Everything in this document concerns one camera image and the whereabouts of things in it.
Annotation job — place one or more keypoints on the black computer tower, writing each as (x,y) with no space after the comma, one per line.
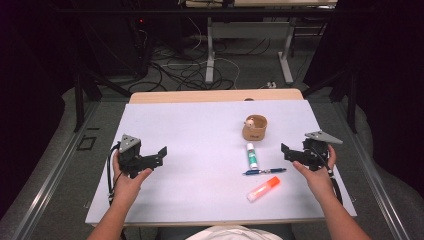
(140,46)

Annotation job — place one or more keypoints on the person's left hand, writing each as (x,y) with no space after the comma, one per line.
(128,186)

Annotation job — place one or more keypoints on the white power plug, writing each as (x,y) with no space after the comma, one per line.
(271,85)

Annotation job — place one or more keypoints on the white glue stick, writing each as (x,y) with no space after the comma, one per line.
(252,156)

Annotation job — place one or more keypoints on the brown pen holder cup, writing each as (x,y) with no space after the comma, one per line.
(257,131)

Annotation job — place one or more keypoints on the small beige figure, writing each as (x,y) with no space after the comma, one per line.
(250,122)

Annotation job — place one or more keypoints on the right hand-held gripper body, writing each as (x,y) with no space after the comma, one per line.
(313,153)

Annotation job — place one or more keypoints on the white table board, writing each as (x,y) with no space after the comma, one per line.
(200,133)

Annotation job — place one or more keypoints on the grey floor rail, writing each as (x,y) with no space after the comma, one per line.
(376,180)
(50,186)

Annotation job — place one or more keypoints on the blue pen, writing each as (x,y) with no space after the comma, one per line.
(263,171)

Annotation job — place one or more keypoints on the white-legged desk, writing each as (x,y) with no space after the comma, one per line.
(250,30)

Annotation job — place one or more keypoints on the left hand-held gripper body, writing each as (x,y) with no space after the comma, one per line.
(128,156)

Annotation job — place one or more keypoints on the person's right hand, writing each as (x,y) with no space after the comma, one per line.
(316,181)

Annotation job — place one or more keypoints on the orange highlighter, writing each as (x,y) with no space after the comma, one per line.
(263,189)

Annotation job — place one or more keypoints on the square floor socket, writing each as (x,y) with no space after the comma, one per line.
(86,143)

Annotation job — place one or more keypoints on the person's white shirt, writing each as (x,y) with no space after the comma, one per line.
(233,234)

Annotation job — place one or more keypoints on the black metal stand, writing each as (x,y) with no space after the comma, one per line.
(80,100)
(351,100)

